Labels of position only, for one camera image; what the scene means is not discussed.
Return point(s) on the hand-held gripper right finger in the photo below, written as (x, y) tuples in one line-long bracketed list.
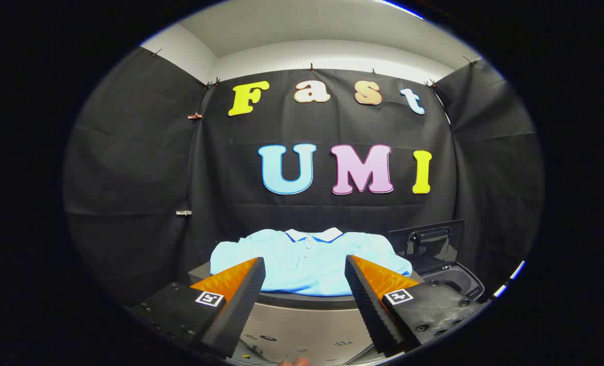
[(370, 310)]

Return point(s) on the dark glass washing machine lid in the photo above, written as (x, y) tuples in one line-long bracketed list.
[(449, 249)]

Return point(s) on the light blue polo shirt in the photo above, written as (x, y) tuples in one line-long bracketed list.
[(307, 264)]

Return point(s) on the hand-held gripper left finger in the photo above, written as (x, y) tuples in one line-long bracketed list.
[(241, 310)]

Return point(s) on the grey cabinet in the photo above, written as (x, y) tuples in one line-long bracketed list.
[(307, 325)]

